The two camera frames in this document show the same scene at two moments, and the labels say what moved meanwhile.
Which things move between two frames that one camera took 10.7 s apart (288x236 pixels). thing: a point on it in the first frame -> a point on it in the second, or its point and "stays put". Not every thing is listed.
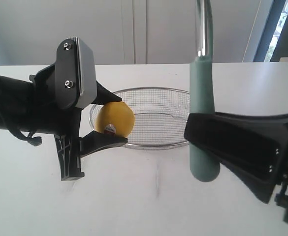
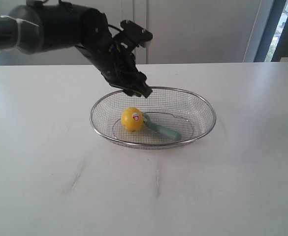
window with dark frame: (281, 36) stays put
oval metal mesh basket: (162, 116) stays put
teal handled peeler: (205, 166) -> (167, 132)
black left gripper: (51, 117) -> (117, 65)
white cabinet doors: (117, 32) stays put
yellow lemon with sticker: (116, 118) -> (132, 119)
